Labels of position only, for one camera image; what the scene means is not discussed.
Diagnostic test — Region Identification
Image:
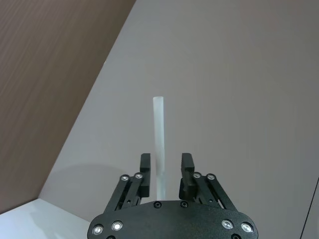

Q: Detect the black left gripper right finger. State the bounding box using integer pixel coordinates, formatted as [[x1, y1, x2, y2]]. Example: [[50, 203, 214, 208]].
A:
[[178, 152, 238, 212]]

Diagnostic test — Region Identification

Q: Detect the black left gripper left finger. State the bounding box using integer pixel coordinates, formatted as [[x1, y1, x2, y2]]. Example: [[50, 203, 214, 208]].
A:
[[105, 153, 152, 215]]

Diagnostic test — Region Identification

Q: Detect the brown wood-grain panel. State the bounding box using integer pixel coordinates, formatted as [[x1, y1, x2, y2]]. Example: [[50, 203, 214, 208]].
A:
[[0, 0, 137, 215]]

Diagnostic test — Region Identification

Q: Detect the thin dark cable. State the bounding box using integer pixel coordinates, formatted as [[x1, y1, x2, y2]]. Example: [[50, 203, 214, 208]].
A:
[[300, 174, 319, 239]]

